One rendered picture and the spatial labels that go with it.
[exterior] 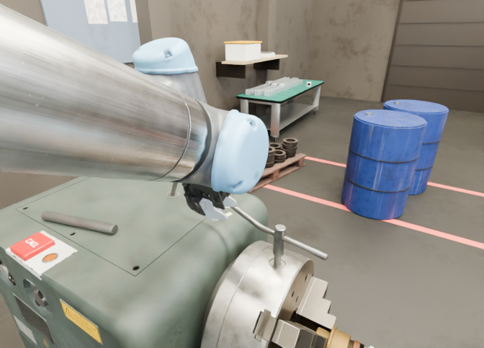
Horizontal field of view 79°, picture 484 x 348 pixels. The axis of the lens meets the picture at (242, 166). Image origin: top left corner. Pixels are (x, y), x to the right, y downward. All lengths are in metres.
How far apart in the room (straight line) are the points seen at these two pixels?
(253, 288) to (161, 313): 0.17
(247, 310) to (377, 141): 2.39
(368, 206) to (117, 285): 2.71
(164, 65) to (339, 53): 8.20
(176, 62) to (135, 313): 0.40
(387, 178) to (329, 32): 6.12
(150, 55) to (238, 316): 0.46
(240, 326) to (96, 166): 0.47
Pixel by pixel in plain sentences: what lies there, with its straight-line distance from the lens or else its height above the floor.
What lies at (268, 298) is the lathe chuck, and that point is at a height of 1.22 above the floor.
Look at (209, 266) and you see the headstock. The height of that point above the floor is 1.23.
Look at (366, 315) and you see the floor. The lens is 2.27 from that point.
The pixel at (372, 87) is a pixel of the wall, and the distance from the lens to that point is 8.43.
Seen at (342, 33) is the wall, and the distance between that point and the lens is 8.50.
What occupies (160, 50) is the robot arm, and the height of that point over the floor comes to 1.65.
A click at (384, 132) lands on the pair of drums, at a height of 0.87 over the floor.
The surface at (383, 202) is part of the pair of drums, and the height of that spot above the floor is 0.21.
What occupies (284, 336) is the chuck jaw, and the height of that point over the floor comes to 1.18.
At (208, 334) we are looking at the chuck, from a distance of 0.64.
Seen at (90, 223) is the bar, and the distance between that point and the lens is 0.76.
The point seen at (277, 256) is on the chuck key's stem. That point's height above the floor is 1.26.
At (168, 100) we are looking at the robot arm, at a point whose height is 1.63.
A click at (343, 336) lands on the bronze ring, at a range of 0.70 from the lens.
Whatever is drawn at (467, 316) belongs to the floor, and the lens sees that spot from 2.56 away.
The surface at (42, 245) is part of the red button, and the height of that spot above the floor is 1.27.
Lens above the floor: 1.67
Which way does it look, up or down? 25 degrees down
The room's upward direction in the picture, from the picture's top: straight up
